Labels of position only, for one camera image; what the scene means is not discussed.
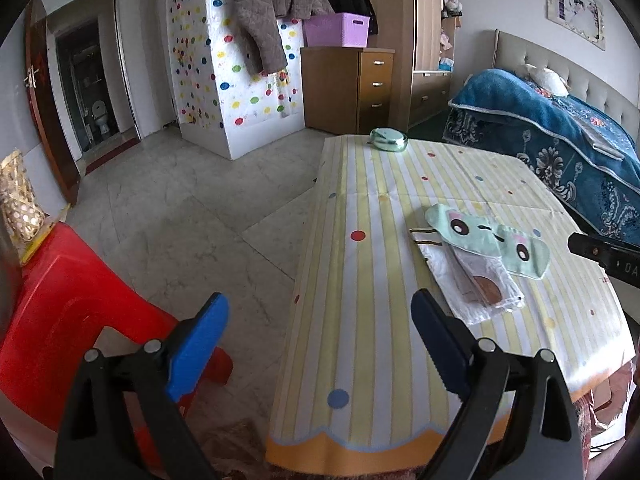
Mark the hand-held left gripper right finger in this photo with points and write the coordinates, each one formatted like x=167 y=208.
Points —
x=436 y=340

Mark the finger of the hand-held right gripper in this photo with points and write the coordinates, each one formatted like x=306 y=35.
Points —
x=592 y=247

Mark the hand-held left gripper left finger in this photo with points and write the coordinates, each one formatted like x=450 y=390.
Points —
x=200 y=340

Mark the white sock with brown patch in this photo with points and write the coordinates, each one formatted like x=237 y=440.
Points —
x=480 y=305

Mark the green cat-face eye mask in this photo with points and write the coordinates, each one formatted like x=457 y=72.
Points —
x=475 y=230

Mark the table with striped tablecloth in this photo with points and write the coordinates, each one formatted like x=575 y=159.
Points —
x=360 y=285

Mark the blue floral blanket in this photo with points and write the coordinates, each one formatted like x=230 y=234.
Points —
x=550 y=135

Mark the red plastic stool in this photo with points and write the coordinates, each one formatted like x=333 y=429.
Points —
x=60 y=300

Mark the white pillow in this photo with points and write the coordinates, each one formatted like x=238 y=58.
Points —
x=547 y=80

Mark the beige upholstered bed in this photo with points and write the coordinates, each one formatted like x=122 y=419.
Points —
x=560 y=60

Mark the green round case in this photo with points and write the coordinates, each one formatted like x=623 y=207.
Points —
x=389 y=139

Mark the woven bamboo basket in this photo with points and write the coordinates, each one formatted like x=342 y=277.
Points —
x=20 y=200

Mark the polka dot covered wardrobe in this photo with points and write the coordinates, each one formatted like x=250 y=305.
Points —
x=240 y=105

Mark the white toilet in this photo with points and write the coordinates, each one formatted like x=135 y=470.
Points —
x=101 y=117

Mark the wooden drawer cabinet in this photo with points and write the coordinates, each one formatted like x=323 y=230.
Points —
x=340 y=90

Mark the wooden wardrobe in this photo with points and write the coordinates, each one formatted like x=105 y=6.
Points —
x=425 y=35

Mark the dark wooden door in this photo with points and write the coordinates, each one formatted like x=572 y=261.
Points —
x=47 y=110

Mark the purple plastic basket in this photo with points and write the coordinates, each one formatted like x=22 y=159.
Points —
x=335 y=30

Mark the brown quilted coat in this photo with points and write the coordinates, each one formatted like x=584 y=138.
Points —
x=265 y=10

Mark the large framed wall poster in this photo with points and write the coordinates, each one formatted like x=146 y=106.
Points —
x=575 y=10

